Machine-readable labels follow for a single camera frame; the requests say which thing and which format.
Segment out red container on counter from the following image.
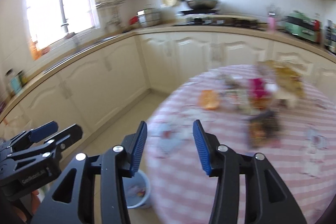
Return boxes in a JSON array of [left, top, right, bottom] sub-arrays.
[[129, 16, 138, 26]]

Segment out stainless steel sink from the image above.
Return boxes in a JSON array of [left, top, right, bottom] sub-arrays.
[[43, 35, 117, 74]]

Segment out green electric cooker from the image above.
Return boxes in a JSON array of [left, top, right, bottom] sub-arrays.
[[284, 11, 319, 44]]

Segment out stainless steel steamer pot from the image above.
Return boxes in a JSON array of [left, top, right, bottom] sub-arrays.
[[137, 8, 161, 28]]

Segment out blue plastic trash bucket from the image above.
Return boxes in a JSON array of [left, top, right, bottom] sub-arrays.
[[122, 170, 151, 209]]

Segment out pink checkered tablecloth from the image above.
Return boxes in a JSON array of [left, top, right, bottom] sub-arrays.
[[145, 65, 335, 223]]

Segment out gold foil snack bag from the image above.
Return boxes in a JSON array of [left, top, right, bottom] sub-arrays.
[[257, 60, 305, 109]]

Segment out teal carton box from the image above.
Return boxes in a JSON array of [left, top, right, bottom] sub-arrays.
[[10, 76, 22, 94]]

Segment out person's hand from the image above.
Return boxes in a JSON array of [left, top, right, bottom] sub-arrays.
[[10, 189, 41, 223]]

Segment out black gas stove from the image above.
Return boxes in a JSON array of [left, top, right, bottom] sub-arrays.
[[174, 9, 267, 31]]

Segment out clear jar with lid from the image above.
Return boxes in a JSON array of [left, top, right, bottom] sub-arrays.
[[5, 69, 16, 98]]

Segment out orange detergent bottle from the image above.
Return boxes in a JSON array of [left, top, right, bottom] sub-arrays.
[[29, 40, 42, 61]]

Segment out dark wrapper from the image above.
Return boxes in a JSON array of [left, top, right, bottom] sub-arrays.
[[248, 110, 282, 148]]

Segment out magenta candy wrapper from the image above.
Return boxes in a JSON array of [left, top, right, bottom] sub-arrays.
[[248, 78, 272, 110]]

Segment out lower cream base cabinets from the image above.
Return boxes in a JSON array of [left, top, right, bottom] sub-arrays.
[[1, 27, 335, 138]]

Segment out chrome kitchen faucet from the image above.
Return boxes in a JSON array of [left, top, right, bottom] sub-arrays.
[[61, 23, 80, 52]]

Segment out wall utensil rack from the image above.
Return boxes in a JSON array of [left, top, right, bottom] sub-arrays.
[[96, 0, 125, 31]]

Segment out pink utensil holder cup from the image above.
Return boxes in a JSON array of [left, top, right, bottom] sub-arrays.
[[268, 11, 277, 32]]

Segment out black wok with lid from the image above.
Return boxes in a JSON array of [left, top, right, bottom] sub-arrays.
[[179, 0, 219, 10]]

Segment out orange fruit half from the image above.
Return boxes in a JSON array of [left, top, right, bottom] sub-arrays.
[[198, 90, 221, 110]]

